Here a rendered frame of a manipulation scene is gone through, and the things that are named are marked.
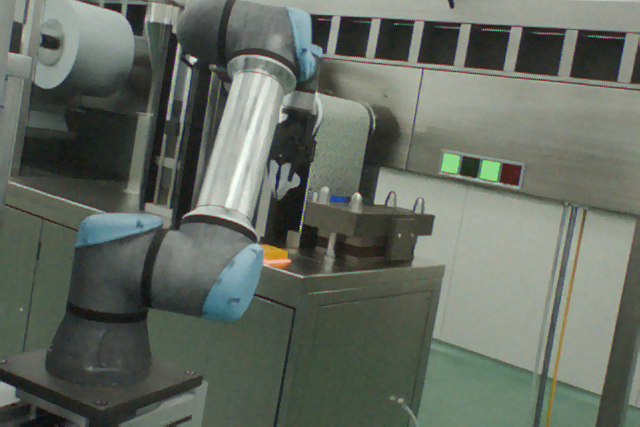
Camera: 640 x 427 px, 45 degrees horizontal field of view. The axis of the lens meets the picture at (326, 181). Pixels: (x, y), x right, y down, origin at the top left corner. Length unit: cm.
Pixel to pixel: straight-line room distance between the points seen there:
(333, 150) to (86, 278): 110
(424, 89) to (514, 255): 250
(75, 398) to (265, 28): 62
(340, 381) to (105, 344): 89
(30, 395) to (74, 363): 8
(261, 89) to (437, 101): 106
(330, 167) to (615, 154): 73
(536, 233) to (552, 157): 253
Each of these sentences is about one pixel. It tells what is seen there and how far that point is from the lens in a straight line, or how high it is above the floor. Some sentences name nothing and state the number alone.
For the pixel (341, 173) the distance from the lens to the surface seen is 213.
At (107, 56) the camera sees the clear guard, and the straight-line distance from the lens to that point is 282.
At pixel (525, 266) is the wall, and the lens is 459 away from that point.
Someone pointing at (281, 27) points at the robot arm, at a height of 137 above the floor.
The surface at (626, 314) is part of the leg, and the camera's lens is 217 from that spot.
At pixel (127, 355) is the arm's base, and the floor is 86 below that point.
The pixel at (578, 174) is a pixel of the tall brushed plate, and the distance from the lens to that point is 202.
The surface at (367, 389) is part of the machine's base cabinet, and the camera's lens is 203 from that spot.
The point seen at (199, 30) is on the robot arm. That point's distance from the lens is 128.
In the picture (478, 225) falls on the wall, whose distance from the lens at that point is 470.
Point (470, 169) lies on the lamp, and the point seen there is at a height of 118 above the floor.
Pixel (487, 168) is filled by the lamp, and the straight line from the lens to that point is 211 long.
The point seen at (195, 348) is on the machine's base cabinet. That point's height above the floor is 64.
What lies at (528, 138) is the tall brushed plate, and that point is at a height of 129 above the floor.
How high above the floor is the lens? 122
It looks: 4 degrees down
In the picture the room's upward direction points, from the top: 10 degrees clockwise
